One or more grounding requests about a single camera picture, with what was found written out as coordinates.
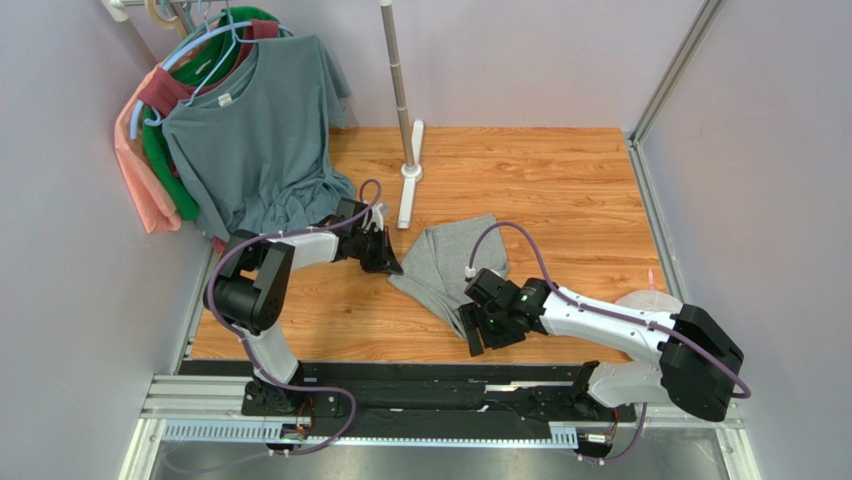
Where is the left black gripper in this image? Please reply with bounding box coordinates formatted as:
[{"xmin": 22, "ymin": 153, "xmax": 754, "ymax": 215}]
[{"xmin": 351, "ymin": 226, "xmax": 401, "ymax": 275}]

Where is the grey cloth napkin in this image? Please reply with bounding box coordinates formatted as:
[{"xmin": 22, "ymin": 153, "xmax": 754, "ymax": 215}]
[{"xmin": 389, "ymin": 214, "xmax": 510, "ymax": 340}]

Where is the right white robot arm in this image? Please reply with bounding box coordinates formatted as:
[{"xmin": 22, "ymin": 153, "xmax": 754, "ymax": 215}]
[{"xmin": 459, "ymin": 267, "xmax": 750, "ymax": 422}]

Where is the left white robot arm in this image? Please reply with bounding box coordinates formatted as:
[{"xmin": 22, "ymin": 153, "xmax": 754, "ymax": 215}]
[{"xmin": 202, "ymin": 198, "xmax": 403, "ymax": 392}]

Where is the white clothes rack stand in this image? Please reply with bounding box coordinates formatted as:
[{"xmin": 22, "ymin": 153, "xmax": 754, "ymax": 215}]
[{"xmin": 379, "ymin": 0, "xmax": 425, "ymax": 230}]

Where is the grey-blue t-shirt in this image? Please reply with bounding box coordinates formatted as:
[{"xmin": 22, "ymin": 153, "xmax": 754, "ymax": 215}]
[{"xmin": 161, "ymin": 35, "xmax": 356, "ymax": 241}]

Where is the white mesh laundry basket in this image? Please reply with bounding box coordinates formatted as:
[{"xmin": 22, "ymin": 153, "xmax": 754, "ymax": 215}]
[{"xmin": 615, "ymin": 267, "xmax": 684, "ymax": 313}]

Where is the pink t-shirt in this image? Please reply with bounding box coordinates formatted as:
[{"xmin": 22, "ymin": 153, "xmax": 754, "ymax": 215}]
[{"xmin": 113, "ymin": 71, "xmax": 182, "ymax": 234}]

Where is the green t-shirt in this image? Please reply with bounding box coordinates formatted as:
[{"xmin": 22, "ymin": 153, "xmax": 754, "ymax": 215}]
[{"xmin": 139, "ymin": 6, "xmax": 279, "ymax": 221}]

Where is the light blue hanger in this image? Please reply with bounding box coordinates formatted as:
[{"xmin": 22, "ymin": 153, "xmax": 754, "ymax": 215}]
[{"xmin": 129, "ymin": 6, "xmax": 293, "ymax": 139}]

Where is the maroon t-shirt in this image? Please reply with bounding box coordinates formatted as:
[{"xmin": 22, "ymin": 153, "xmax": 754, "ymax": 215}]
[{"xmin": 138, "ymin": 19, "xmax": 282, "ymax": 120}]

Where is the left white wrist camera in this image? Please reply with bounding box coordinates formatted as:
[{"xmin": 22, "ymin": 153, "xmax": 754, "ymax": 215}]
[{"xmin": 362, "ymin": 202, "xmax": 388, "ymax": 231}]

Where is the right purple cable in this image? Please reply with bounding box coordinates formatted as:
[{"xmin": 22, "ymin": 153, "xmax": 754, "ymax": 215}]
[{"xmin": 465, "ymin": 221, "xmax": 752, "ymax": 464}]

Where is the purple cable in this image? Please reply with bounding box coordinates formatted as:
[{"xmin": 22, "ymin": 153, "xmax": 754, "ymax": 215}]
[
  {"xmin": 204, "ymin": 178, "xmax": 384, "ymax": 457},
  {"xmin": 465, "ymin": 221, "xmax": 752, "ymax": 464}
]

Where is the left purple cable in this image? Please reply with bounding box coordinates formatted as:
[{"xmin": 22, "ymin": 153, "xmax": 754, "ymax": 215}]
[{"xmin": 204, "ymin": 178, "xmax": 384, "ymax": 457}]

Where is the aluminium frame post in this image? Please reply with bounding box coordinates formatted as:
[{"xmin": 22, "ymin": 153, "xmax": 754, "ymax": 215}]
[{"xmin": 628, "ymin": 0, "xmax": 726, "ymax": 145}]

